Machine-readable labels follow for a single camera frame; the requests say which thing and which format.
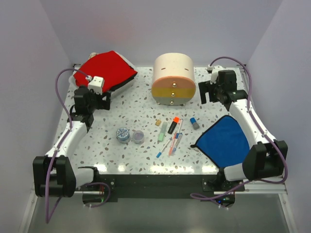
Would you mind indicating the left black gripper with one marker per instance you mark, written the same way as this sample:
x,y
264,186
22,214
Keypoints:
x,y
104,105

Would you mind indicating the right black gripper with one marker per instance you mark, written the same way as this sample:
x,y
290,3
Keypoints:
x,y
206,87

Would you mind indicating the round beige drawer organizer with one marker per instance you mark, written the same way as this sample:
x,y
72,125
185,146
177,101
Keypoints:
x,y
173,79

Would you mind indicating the white pen red tip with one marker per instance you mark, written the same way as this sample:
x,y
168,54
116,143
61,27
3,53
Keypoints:
x,y
179,128

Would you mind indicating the black orange highlighter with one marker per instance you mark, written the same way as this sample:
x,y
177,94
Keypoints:
x,y
173,125

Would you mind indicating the white pen blue clip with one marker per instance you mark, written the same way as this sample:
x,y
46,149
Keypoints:
x,y
177,143

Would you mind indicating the green highlighter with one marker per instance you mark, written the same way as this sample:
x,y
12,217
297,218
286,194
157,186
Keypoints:
x,y
162,132

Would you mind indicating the white blue cap pen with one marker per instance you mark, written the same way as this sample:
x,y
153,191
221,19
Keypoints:
x,y
164,147

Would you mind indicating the orange pen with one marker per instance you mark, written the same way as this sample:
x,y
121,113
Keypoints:
x,y
173,142

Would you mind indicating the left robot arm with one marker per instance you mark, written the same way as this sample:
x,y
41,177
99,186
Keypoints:
x,y
54,175

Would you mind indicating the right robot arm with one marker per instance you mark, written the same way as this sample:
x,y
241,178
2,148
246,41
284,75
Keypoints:
x,y
267,155

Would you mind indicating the black cloth under red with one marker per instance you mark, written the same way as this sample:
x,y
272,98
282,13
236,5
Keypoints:
x,y
119,77

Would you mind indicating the blue patterned tape roll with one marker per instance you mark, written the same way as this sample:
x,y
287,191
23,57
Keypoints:
x,y
123,135

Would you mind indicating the blue grey glue stick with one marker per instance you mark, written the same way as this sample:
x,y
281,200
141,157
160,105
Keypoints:
x,y
194,123

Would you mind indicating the white plastic basket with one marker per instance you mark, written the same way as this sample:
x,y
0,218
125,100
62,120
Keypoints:
x,y
81,79

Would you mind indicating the purple glitter tape roll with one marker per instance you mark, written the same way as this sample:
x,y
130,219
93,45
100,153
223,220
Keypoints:
x,y
138,137

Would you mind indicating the small tan eraser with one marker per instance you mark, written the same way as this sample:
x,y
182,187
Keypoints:
x,y
158,122

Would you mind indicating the blue microfiber cloth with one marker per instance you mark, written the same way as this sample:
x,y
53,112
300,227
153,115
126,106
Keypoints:
x,y
224,143

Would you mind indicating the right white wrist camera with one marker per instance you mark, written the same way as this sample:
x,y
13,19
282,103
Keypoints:
x,y
213,70

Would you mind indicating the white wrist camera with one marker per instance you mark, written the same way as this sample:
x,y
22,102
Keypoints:
x,y
213,70
96,84

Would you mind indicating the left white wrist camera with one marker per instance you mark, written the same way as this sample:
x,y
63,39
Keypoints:
x,y
96,84

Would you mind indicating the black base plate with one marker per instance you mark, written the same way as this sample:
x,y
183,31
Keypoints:
x,y
172,186

